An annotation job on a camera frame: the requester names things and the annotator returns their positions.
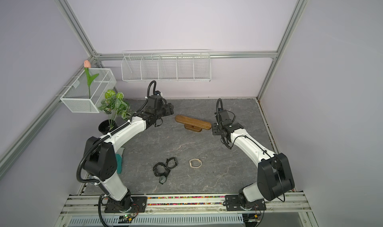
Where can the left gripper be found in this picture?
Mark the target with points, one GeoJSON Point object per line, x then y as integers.
{"type": "Point", "coordinates": [169, 108]}

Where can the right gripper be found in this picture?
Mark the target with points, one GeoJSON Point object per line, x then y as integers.
{"type": "Point", "coordinates": [214, 126]}

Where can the wooden watch stand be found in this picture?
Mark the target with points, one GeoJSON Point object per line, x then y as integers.
{"type": "Point", "coordinates": [193, 124]}

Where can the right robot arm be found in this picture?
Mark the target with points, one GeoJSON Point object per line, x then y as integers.
{"type": "Point", "coordinates": [274, 176]}

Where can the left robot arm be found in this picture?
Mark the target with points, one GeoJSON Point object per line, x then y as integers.
{"type": "Point", "coordinates": [99, 164]}

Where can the black watch upper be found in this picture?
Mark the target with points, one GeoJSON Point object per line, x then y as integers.
{"type": "Point", "coordinates": [172, 162]}

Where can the black watch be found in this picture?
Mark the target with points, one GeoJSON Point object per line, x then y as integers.
{"type": "Point", "coordinates": [161, 171]}
{"type": "Point", "coordinates": [172, 162]}

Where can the black watch lower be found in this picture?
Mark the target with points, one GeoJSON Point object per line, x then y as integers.
{"type": "Point", "coordinates": [161, 171]}

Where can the green leafy plant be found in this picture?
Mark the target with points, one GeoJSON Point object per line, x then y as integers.
{"type": "Point", "coordinates": [115, 106]}

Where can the black vase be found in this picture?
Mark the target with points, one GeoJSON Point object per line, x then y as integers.
{"type": "Point", "coordinates": [107, 126]}

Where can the white mesh basket left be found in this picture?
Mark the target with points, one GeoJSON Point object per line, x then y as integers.
{"type": "Point", "coordinates": [76, 97]}

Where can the pink tulip flower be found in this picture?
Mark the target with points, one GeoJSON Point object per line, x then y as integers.
{"type": "Point", "coordinates": [90, 78]}

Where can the white wire wall shelf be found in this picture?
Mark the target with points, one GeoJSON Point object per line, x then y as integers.
{"type": "Point", "coordinates": [193, 65]}

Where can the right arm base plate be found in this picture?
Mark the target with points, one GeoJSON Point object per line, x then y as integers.
{"type": "Point", "coordinates": [240, 203]}

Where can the colourful cable strip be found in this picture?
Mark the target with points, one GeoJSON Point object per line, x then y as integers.
{"type": "Point", "coordinates": [183, 200]}

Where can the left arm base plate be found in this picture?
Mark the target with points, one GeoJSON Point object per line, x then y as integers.
{"type": "Point", "coordinates": [131, 204]}

